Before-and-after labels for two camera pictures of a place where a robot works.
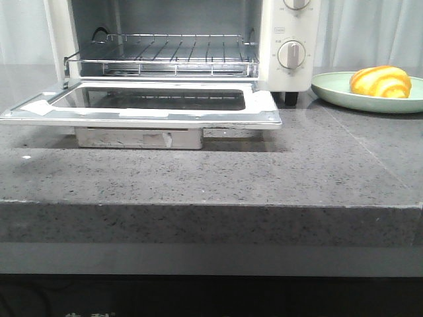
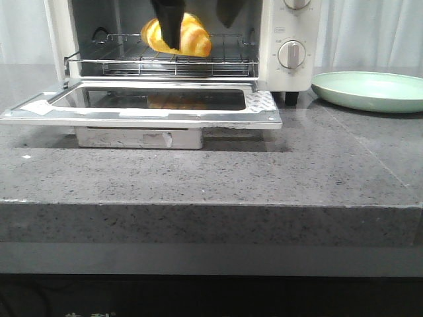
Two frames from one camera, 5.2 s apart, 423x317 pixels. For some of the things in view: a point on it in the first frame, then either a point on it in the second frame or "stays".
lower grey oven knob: x=291 y=54 stays
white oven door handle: x=140 y=138 stays
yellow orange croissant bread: x=382 y=80 -> x=195 y=38
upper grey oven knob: x=297 y=4 stays
